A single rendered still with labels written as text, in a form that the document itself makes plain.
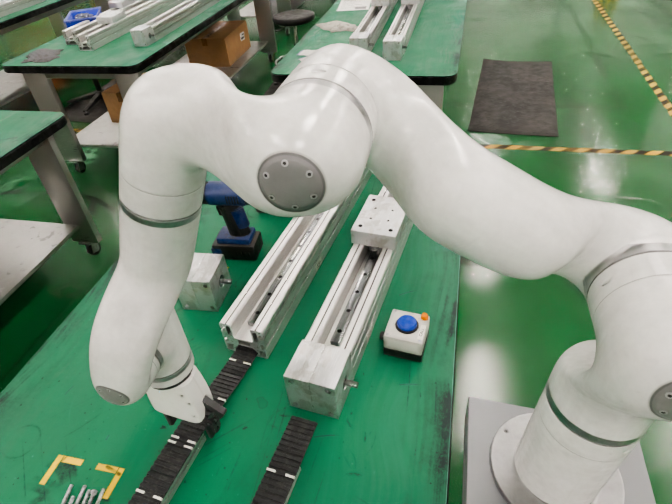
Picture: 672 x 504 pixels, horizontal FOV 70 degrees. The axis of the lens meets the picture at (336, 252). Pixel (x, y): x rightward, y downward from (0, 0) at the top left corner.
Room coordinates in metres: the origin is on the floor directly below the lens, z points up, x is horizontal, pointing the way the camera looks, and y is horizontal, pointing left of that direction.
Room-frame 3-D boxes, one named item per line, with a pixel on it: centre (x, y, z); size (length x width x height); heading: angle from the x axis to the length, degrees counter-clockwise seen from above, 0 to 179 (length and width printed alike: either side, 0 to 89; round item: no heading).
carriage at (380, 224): (0.97, -0.12, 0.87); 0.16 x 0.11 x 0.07; 157
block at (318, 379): (0.56, 0.04, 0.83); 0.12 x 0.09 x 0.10; 67
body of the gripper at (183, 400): (0.50, 0.29, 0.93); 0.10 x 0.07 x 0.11; 67
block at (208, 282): (0.87, 0.31, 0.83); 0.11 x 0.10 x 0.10; 77
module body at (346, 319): (0.97, -0.12, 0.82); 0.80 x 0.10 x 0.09; 157
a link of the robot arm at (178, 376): (0.50, 0.29, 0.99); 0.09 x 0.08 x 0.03; 67
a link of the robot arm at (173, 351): (0.50, 0.29, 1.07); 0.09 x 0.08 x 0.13; 166
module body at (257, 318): (1.05, 0.05, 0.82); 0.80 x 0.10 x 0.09; 157
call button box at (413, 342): (0.67, -0.12, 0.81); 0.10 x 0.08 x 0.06; 67
